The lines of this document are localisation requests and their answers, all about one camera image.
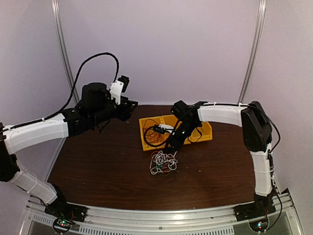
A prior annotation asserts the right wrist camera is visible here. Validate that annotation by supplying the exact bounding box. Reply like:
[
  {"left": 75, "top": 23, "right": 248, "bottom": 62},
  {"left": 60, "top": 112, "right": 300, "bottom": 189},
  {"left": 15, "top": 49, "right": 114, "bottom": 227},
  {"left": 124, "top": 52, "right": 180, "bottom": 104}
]
[{"left": 153, "top": 124, "right": 174, "bottom": 134}]

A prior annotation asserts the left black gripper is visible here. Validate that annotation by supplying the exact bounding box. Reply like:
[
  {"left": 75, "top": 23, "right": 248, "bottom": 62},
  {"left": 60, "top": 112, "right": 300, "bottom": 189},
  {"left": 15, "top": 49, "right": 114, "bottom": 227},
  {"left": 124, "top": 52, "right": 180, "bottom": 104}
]
[{"left": 90, "top": 95, "right": 138, "bottom": 126}]

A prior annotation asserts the aluminium front rail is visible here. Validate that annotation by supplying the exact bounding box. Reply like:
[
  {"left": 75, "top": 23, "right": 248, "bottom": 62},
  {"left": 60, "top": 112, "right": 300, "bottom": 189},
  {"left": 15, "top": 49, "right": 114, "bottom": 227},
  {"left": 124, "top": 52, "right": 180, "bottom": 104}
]
[{"left": 18, "top": 193, "right": 305, "bottom": 235}]

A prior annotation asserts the long red wire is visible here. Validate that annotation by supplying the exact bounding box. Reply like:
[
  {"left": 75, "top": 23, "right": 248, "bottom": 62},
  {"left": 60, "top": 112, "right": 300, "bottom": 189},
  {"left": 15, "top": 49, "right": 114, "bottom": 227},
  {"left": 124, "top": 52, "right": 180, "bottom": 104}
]
[{"left": 143, "top": 118, "right": 169, "bottom": 147}]

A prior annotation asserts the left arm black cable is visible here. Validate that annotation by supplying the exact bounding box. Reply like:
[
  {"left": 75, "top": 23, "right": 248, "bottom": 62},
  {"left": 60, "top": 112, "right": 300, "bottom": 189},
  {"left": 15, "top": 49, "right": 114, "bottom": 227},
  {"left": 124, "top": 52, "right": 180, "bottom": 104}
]
[{"left": 7, "top": 52, "right": 121, "bottom": 130}]

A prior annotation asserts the yellow three-compartment bin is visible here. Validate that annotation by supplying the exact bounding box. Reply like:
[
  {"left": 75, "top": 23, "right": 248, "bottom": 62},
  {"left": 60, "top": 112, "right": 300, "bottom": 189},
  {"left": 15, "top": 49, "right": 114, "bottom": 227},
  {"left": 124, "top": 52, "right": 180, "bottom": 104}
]
[{"left": 138, "top": 114, "right": 213, "bottom": 152}]

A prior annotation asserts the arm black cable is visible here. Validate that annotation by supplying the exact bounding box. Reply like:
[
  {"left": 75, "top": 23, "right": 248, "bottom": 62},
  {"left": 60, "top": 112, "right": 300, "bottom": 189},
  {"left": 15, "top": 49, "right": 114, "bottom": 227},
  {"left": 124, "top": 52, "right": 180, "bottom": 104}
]
[
  {"left": 7, "top": 52, "right": 121, "bottom": 130},
  {"left": 143, "top": 110, "right": 203, "bottom": 147}
]

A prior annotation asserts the left aluminium frame post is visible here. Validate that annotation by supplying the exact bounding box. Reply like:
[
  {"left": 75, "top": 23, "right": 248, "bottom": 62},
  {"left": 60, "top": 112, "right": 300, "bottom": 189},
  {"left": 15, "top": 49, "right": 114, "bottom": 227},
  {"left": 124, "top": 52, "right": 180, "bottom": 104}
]
[{"left": 51, "top": 0, "right": 74, "bottom": 89}]

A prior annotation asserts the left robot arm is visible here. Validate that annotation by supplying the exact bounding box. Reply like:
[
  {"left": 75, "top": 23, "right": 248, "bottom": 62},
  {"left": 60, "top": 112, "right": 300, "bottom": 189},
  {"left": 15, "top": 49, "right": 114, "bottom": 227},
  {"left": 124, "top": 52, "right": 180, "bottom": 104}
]
[{"left": 0, "top": 81, "right": 138, "bottom": 217}]

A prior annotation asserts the right aluminium frame post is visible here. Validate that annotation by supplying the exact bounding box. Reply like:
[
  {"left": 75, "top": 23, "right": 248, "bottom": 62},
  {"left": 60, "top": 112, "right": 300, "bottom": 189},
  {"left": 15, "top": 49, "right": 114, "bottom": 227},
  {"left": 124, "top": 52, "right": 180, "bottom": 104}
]
[{"left": 237, "top": 0, "right": 267, "bottom": 104}]

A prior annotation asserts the wire bundle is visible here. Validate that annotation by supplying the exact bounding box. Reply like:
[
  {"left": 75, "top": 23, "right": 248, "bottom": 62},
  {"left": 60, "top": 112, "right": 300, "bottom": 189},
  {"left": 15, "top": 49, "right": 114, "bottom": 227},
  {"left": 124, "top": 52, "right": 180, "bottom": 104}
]
[{"left": 148, "top": 149, "right": 179, "bottom": 183}]

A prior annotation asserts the aluminium frame post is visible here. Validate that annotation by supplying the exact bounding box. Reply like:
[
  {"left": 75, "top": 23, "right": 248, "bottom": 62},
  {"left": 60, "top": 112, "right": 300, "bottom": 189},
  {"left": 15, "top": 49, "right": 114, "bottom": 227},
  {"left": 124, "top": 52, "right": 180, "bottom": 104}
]
[
  {"left": 51, "top": 0, "right": 74, "bottom": 89},
  {"left": 237, "top": 0, "right": 267, "bottom": 104}
]

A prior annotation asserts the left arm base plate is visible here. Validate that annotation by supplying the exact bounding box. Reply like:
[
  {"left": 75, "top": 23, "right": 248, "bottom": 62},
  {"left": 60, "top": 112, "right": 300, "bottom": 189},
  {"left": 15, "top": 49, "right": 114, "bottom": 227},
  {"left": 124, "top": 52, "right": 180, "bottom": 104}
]
[{"left": 45, "top": 204, "right": 87, "bottom": 222}]

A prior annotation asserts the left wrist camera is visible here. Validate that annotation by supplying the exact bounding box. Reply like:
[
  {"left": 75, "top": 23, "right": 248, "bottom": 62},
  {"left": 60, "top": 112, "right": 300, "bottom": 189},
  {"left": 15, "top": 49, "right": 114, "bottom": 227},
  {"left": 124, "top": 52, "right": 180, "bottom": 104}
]
[{"left": 109, "top": 75, "right": 130, "bottom": 105}]

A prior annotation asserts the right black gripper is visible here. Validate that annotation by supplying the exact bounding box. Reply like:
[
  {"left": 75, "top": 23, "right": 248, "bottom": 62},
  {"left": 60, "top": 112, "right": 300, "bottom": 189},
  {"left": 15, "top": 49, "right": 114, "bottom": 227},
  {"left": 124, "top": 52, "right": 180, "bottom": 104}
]
[{"left": 164, "top": 120, "right": 199, "bottom": 154}]

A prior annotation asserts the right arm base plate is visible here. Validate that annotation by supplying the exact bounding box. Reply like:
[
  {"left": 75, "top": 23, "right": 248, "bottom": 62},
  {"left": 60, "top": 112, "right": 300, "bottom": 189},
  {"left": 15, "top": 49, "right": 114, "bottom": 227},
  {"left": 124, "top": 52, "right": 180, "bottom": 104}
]
[{"left": 234, "top": 202, "right": 276, "bottom": 222}]

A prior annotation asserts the left circuit board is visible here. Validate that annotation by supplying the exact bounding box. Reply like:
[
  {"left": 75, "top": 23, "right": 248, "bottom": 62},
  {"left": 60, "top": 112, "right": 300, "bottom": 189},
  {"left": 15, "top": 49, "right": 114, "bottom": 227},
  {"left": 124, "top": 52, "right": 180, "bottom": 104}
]
[{"left": 52, "top": 218, "right": 75, "bottom": 234}]

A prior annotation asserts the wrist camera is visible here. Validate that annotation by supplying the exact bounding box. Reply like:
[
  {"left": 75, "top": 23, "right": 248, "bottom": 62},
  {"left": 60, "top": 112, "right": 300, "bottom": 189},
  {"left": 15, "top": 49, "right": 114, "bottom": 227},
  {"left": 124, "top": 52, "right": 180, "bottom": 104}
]
[
  {"left": 153, "top": 124, "right": 174, "bottom": 134},
  {"left": 109, "top": 75, "right": 130, "bottom": 105}
]

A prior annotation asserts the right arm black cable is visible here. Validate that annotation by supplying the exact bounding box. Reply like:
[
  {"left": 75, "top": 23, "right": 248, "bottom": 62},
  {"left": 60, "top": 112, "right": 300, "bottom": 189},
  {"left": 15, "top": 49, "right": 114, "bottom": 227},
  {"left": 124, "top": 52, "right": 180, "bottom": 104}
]
[{"left": 143, "top": 110, "right": 203, "bottom": 147}]

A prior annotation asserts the right circuit board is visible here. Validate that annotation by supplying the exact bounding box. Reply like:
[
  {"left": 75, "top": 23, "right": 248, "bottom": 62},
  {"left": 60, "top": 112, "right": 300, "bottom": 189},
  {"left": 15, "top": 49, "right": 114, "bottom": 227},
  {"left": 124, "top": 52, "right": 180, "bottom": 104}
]
[{"left": 249, "top": 218, "right": 269, "bottom": 233}]

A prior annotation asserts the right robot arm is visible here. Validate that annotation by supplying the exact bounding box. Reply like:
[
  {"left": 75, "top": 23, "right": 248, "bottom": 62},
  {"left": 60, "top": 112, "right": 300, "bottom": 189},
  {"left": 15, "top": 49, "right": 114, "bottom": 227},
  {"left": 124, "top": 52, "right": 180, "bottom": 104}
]
[{"left": 164, "top": 100, "right": 274, "bottom": 216}]

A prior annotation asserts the circuit board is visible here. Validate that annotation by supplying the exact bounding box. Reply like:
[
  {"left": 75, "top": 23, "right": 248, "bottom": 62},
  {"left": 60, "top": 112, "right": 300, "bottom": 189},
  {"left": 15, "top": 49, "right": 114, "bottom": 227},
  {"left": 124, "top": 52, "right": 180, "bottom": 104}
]
[
  {"left": 249, "top": 218, "right": 269, "bottom": 233},
  {"left": 52, "top": 218, "right": 75, "bottom": 234}
]

